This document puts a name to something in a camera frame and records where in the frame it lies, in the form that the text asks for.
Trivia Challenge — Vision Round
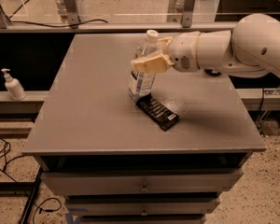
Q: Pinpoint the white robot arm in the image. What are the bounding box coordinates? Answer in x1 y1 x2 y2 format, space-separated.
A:
132 14 280 78

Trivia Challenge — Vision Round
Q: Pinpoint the top grey drawer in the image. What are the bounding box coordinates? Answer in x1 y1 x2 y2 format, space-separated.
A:
42 169 244 196

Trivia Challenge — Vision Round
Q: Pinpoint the metal bracket post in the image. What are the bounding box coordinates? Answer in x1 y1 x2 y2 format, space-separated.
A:
167 0 199 29
55 0 83 27

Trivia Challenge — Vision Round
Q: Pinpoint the black floor cable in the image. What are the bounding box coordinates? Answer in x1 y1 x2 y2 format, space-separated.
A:
0 128 63 224

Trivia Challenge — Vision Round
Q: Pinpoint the grey drawer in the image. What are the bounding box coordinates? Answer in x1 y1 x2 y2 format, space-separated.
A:
65 197 220 216
42 169 244 196

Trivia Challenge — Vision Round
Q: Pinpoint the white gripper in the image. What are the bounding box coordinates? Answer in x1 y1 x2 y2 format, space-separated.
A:
133 32 200 73

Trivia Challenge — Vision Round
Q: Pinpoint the right metal bracket post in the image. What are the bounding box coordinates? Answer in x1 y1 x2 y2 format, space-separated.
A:
167 0 199 29

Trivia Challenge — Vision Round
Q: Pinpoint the white pump dispenser bottle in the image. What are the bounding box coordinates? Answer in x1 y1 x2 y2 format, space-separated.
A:
1 68 26 100

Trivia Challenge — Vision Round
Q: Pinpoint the black rxbar chocolate bar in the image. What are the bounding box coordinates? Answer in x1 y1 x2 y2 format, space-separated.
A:
136 94 179 132

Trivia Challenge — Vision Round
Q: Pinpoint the clear blue-label plastic bottle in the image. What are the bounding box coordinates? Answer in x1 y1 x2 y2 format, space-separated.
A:
129 30 159 101

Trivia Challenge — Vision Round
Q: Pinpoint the blue soda can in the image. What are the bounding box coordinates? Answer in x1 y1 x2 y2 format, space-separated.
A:
204 69 222 77

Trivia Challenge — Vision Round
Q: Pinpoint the grey drawer cabinet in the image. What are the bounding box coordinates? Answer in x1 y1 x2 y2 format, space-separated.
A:
23 34 265 224

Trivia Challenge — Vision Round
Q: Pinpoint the middle grey drawer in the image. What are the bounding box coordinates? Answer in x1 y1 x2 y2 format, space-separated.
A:
65 197 220 216

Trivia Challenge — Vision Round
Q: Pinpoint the black cable on ledge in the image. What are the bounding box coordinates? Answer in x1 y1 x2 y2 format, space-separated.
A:
8 18 109 29

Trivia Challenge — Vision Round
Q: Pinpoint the left metal bracket post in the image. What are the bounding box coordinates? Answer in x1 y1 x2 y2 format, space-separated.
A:
55 0 83 27

